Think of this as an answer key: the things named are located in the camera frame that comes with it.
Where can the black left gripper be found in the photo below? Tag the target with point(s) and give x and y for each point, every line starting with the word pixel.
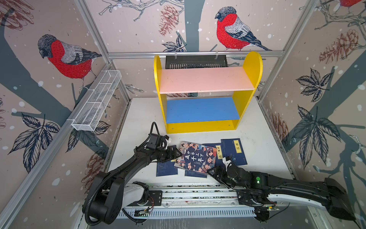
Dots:
pixel 173 155

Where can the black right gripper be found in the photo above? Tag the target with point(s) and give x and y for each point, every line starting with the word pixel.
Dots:
pixel 221 169

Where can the blue book yellow label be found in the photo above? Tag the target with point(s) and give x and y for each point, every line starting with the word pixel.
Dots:
pixel 214 157

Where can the colourful illustrated thick book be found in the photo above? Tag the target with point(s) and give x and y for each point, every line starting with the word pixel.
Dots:
pixel 192 157

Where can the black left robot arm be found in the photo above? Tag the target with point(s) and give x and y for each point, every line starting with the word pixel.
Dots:
pixel 106 194

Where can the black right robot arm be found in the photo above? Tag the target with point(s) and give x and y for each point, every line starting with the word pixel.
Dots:
pixel 262 191

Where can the yellow pink blue bookshelf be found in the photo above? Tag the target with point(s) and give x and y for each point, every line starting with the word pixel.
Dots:
pixel 206 99

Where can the black vent panel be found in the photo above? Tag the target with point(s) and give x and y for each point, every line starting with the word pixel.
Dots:
pixel 195 61

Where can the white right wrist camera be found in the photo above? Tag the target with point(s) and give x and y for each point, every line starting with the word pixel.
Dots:
pixel 227 161

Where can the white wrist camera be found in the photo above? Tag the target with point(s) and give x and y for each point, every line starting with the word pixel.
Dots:
pixel 158 141
pixel 227 161

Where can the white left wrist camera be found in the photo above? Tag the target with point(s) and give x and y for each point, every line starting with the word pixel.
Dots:
pixel 158 141

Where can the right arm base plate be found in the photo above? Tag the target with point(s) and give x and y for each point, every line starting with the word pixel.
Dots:
pixel 253 198

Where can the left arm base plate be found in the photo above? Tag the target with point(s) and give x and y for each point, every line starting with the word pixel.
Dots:
pixel 155 199

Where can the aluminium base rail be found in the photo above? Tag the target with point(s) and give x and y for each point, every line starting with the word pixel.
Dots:
pixel 185 201

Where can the white wire mesh basket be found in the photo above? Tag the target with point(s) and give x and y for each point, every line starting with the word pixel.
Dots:
pixel 93 109

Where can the horizontal aluminium frame bar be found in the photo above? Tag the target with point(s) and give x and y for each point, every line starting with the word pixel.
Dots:
pixel 147 55

